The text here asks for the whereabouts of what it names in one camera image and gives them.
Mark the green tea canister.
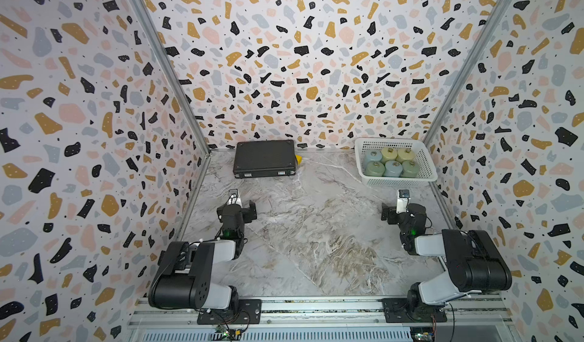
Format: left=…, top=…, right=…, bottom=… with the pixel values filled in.
left=401, top=161, right=421, bottom=178
left=363, top=161, right=386, bottom=177

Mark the yellow-green tea canister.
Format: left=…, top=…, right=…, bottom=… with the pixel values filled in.
left=396, top=147, right=416, bottom=163
left=380, top=147, right=398, bottom=164

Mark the aluminium front rail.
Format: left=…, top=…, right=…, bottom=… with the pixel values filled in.
left=129, top=295, right=521, bottom=341

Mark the blue tea canister front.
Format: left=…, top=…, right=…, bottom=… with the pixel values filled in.
left=383, top=161, right=403, bottom=178

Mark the white plastic basket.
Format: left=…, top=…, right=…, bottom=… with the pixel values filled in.
left=354, top=138, right=438, bottom=189

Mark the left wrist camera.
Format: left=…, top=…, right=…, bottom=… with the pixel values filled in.
left=227, top=189, right=242, bottom=207

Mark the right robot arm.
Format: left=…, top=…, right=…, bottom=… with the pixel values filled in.
left=380, top=204, right=513, bottom=311

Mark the blue tea canister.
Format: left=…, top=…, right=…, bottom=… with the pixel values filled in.
left=363, top=149, right=383, bottom=165
left=383, top=161, right=403, bottom=178

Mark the black briefcase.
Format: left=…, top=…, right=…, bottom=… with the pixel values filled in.
left=233, top=140, right=297, bottom=179

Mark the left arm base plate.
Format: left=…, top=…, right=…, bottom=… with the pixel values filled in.
left=197, top=299, right=262, bottom=325

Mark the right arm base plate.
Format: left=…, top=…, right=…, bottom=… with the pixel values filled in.
left=381, top=298, right=448, bottom=323

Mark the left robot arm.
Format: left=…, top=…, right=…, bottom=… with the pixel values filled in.
left=148, top=200, right=257, bottom=313

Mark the blue tea canister back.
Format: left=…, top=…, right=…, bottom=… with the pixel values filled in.
left=363, top=149, right=383, bottom=165

